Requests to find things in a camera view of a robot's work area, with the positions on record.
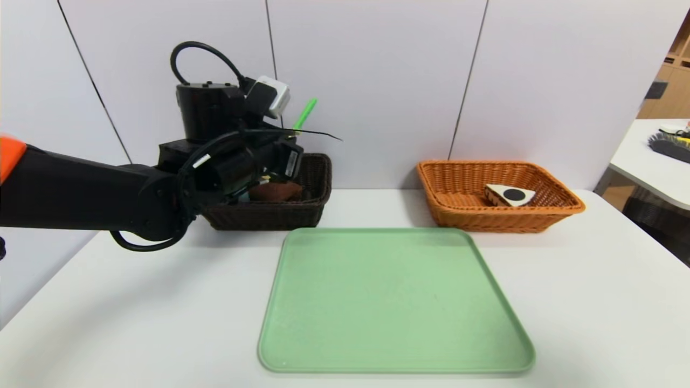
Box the brown towel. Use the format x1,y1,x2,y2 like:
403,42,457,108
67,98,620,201
249,181,303,203

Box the green handled pasta spoon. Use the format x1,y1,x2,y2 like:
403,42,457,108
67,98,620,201
293,98,318,132

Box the chocolate blueberry cake slice toy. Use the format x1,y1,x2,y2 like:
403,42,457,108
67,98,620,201
484,183,536,207

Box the dark brown wicker basket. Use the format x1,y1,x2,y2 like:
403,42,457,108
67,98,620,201
201,153,332,232

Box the orange wicker basket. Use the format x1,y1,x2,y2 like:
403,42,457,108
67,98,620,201
416,160,585,234

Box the light green plastic tray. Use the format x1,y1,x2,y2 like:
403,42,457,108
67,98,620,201
258,227,535,373

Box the white side table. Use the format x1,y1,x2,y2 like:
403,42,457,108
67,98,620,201
608,120,690,212

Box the black woven bin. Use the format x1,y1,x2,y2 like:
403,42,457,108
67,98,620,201
623,197,690,268

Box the black bristle brush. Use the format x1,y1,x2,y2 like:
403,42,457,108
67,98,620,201
647,134,690,165

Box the wooden shelf unit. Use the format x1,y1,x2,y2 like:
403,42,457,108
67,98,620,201
635,11,690,120

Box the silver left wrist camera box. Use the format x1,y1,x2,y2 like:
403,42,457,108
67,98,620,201
253,76,291,120

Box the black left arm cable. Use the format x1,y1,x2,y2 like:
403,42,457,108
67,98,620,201
170,41,254,92

